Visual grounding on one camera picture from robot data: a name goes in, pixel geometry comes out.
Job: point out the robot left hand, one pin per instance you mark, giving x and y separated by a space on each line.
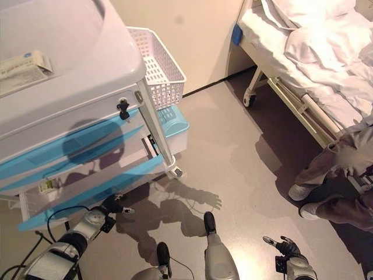
115 204

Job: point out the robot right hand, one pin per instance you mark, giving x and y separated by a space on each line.
287 246

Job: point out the blue fronted cart drawer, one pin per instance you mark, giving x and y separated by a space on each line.
116 140
96 186
73 146

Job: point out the white blue pantoprazole tablet box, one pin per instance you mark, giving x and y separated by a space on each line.
23 71

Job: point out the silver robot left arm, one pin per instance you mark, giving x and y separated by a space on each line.
70 242

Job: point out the small green white medicine box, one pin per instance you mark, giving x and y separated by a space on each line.
46 185

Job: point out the cart caster wheel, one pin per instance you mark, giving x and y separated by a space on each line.
177 172

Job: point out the silver robot right leg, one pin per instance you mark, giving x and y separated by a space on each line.
215 253

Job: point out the silver robot leg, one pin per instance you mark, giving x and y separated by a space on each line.
215 253
163 259

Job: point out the silver robot left leg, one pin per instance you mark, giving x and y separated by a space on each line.
163 259

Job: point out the person in grey trousers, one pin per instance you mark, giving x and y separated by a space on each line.
335 181

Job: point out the black keys in lock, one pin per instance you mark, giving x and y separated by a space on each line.
123 108

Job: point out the white bin with blue lid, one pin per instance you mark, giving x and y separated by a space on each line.
175 128

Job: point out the metal cart latch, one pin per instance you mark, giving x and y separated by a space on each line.
138 96

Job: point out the white lattice side basket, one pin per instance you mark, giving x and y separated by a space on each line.
160 67

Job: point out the white medical cart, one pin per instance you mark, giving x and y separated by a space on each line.
87 58

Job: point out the bed caster wheel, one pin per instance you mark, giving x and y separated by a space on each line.
249 99

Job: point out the white blanket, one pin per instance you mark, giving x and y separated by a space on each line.
335 52

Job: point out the blue bed corner bumper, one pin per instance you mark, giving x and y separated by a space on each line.
237 34

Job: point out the white sheeted mattress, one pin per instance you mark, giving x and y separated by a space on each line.
262 38

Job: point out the white pillow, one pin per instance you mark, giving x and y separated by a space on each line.
306 11

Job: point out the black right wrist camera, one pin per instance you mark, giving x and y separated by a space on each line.
280 264

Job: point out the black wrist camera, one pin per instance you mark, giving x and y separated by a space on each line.
108 224
280 264

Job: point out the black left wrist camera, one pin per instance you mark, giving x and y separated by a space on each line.
108 224

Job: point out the white bed side rail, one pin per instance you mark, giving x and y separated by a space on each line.
306 111

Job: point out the white hospital bed frame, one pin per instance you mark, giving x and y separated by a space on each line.
262 58

